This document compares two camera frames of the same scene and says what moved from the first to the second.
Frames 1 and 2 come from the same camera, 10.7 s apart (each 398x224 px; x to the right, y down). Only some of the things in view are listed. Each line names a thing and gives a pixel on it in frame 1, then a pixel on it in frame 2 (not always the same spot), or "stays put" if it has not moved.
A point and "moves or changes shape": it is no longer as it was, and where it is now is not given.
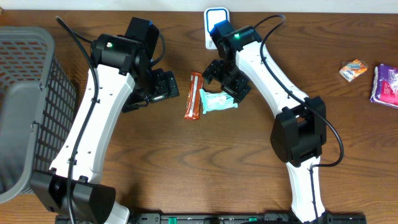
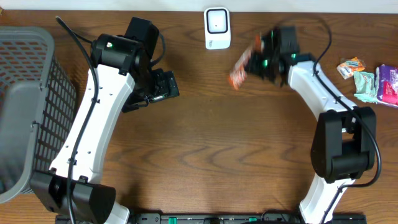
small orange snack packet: x=351 y=69 moves or changes shape
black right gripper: x=230 y=80 → x=259 y=58
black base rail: x=167 y=218 stays put
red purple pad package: x=385 y=89 stays put
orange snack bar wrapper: x=192 y=109 moves or changes shape
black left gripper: x=166 y=86 stays put
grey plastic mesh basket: x=38 y=105 stays put
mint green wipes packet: x=211 y=101 → x=365 y=83
